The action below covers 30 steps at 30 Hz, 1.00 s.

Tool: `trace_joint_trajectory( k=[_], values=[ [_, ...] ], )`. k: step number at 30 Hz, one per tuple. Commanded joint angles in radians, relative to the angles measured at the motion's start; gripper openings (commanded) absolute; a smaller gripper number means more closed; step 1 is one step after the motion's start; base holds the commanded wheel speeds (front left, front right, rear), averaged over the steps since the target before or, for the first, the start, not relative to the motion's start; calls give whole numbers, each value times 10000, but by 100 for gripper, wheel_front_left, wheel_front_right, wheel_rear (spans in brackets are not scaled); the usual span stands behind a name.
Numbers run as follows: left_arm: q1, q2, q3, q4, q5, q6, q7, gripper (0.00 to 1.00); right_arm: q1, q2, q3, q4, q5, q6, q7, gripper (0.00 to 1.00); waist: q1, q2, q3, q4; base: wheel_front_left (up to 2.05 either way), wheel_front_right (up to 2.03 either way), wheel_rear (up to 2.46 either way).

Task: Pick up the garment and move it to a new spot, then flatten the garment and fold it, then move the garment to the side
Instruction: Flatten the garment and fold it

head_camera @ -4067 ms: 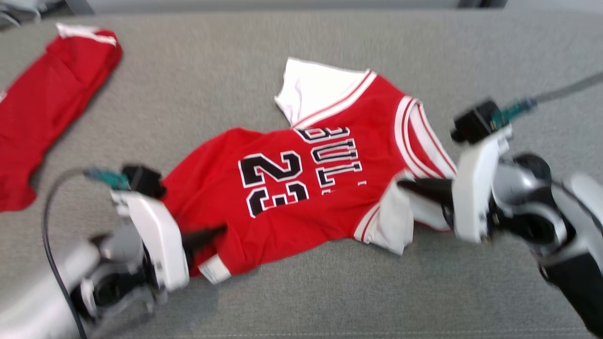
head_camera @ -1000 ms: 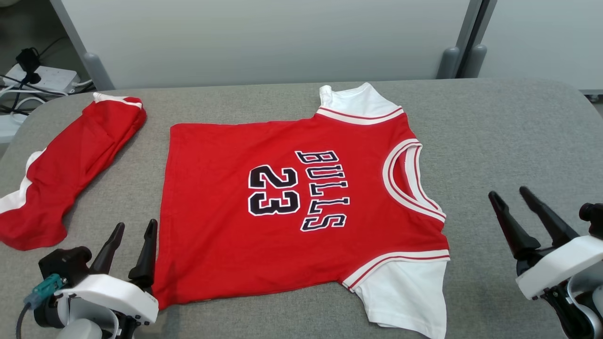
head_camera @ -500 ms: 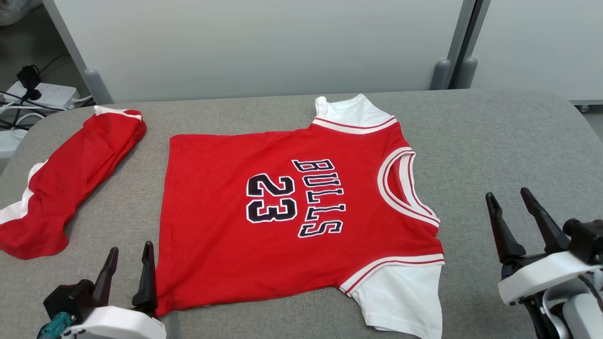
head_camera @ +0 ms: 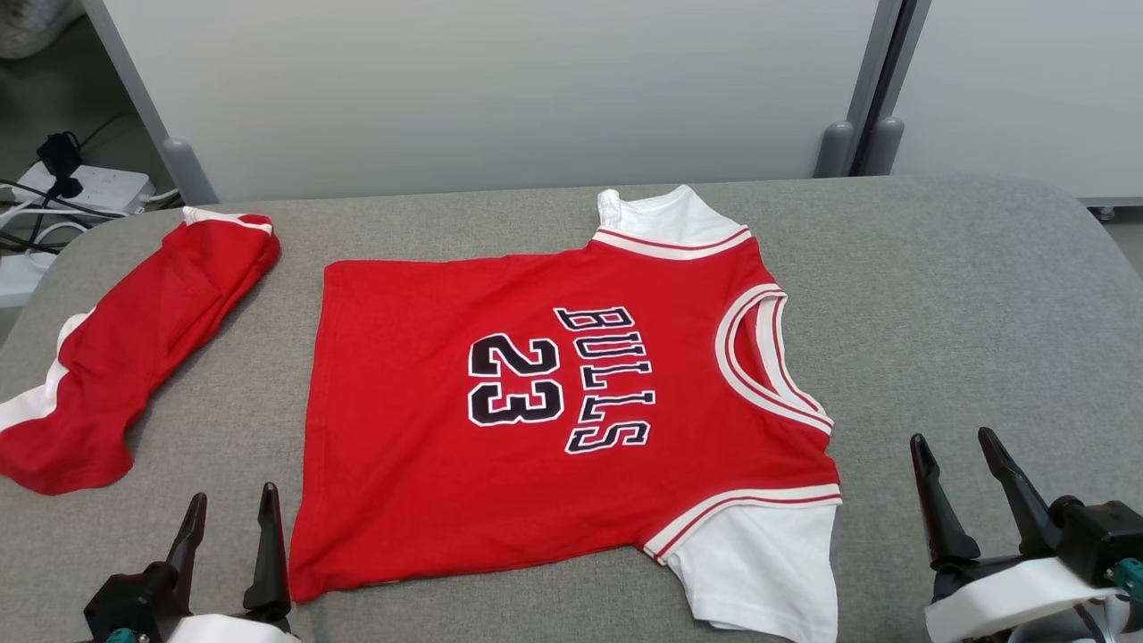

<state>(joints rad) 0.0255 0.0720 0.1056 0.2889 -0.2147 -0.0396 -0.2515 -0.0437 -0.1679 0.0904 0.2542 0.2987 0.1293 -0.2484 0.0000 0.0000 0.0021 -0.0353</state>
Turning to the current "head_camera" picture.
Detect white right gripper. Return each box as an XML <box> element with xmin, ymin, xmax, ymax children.
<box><xmin>910</xmin><ymin>427</ymin><xmax>1119</xmax><ymax>643</ymax></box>

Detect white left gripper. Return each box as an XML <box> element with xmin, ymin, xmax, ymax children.
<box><xmin>165</xmin><ymin>482</ymin><xmax>300</xmax><ymax>643</ymax></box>

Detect red Bulls 23 jersey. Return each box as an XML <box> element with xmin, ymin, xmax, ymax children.
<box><xmin>288</xmin><ymin>185</ymin><xmax>843</xmax><ymax>643</ymax></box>

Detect red shorts with white stripe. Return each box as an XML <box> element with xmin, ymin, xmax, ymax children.
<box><xmin>0</xmin><ymin>207</ymin><xmax>281</xmax><ymax>497</ymax></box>

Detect grey fabric covered table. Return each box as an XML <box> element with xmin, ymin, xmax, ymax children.
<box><xmin>0</xmin><ymin>174</ymin><xmax>1143</xmax><ymax>643</ymax></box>

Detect white flat box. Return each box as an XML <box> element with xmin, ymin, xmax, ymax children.
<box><xmin>0</xmin><ymin>252</ymin><xmax>56</xmax><ymax>309</ymax></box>

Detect grey partition foot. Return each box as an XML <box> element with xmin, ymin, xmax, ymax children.
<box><xmin>163</xmin><ymin>137</ymin><xmax>220</xmax><ymax>206</ymax></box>
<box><xmin>862</xmin><ymin>116</ymin><xmax>905</xmax><ymax>176</ymax></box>
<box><xmin>814</xmin><ymin>121</ymin><xmax>856</xmax><ymax>178</ymax></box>

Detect narrow light grey partition panel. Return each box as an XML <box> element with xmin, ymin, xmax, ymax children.
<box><xmin>880</xmin><ymin>0</ymin><xmax>1143</xmax><ymax>202</ymax></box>

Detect black plug adapter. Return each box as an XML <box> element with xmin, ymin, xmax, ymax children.
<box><xmin>38</xmin><ymin>132</ymin><xmax>86</xmax><ymax>199</ymax></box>

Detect wide light grey partition panel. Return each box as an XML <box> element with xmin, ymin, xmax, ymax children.
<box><xmin>82</xmin><ymin>0</ymin><xmax>905</xmax><ymax>205</ymax></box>

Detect white sneaker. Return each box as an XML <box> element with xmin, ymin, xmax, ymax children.
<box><xmin>0</xmin><ymin>0</ymin><xmax>86</xmax><ymax>60</ymax></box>

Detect white cable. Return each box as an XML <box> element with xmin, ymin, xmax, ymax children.
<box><xmin>0</xmin><ymin>198</ymin><xmax>92</xmax><ymax>271</ymax></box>

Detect black cable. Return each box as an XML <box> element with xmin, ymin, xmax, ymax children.
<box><xmin>0</xmin><ymin>225</ymin><xmax>56</xmax><ymax>258</ymax></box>

